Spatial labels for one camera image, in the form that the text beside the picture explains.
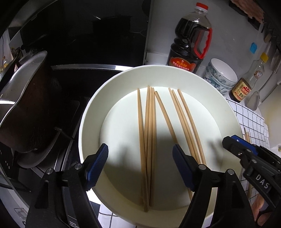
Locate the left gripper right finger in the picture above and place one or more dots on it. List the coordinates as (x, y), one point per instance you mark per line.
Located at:
(187, 167)

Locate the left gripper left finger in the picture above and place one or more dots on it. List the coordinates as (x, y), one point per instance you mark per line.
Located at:
(93, 166)

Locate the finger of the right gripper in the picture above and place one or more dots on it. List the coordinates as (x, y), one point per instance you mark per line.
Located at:
(244, 143)
(239, 151)

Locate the person's right hand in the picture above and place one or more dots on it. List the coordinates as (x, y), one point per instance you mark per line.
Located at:
(261, 217)

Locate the white black grid cloth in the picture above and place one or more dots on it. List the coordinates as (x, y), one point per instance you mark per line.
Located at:
(250, 122)

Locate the white cutting board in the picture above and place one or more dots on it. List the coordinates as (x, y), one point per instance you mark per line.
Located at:
(270, 110)

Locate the small glass sauce bottle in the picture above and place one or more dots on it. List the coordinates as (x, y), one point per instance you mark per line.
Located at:
(249, 79)

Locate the bottom floral ceramic bowl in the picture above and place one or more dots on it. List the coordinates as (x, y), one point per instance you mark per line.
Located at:
(223, 89)

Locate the floral ceramic bowl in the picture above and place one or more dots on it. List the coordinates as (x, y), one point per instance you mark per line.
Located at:
(226, 79)
(223, 89)
(218, 64)

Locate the large white round bowl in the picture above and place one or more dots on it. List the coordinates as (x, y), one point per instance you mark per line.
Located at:
(161, 78)

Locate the top floral ceramic bowl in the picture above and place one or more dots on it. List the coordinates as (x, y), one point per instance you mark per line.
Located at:
(218, 64)

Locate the dark wok pan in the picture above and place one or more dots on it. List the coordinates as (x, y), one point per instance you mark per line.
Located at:
(29, 108)

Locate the black gas stove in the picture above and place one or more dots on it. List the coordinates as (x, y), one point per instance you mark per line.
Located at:
(52, 193)

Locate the middle floral ceramic bowl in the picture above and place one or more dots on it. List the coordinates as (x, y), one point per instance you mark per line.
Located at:
(226, 79)

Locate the large soy sauce bottle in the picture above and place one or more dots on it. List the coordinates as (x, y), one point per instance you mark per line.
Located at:
(192, 41)

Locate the pink striped towel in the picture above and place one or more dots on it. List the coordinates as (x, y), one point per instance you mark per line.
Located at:
(252, 9)

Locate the wall utensil rail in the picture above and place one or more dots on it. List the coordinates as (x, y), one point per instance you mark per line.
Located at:
(271, 19)

